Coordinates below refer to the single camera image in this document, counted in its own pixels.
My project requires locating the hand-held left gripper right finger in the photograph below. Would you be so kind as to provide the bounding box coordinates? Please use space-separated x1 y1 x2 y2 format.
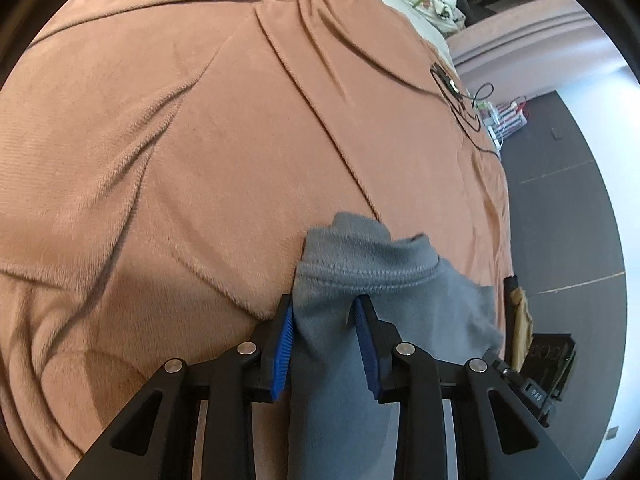
352 294 583 480

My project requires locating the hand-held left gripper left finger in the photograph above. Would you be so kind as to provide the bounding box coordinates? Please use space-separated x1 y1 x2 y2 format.
65 294 296 480

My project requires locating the grey t-shirt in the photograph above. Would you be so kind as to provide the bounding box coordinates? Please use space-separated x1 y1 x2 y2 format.
287 211 503 480

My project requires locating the olive folded garment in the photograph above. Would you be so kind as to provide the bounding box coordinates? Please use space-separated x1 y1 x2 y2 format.
512 287 532 371

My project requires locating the striped gift bag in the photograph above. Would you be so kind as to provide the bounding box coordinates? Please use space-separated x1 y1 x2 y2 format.
495 100 528 133

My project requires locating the orange-brown blanket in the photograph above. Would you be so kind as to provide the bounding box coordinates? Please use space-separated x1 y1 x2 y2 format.
0 0 513 480

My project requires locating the pink curtain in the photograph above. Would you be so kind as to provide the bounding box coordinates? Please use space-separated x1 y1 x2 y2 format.
445 0 608 68

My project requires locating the black device with cable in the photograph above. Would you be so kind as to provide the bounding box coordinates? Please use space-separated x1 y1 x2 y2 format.
430 62 503 161

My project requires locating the white nightstand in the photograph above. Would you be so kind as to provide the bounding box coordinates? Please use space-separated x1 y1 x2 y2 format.
475 102 506 153

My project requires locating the black and white printed cloth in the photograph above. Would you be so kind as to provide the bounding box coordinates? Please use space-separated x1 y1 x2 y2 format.
427 0 466 31

